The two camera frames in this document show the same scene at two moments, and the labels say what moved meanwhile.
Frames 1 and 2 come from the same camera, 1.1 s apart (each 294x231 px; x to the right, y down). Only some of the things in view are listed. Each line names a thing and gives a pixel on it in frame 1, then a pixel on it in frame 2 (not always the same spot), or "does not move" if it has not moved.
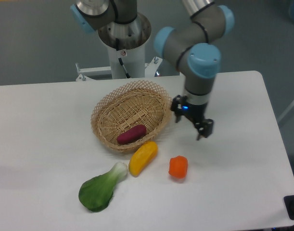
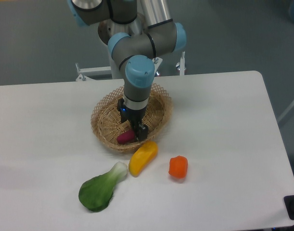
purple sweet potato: x=131 y=134 does not move
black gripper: x=195 y=112 to x=134 y=117
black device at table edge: x=292 y=203 does not move
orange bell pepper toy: x=178 y=166 does not move
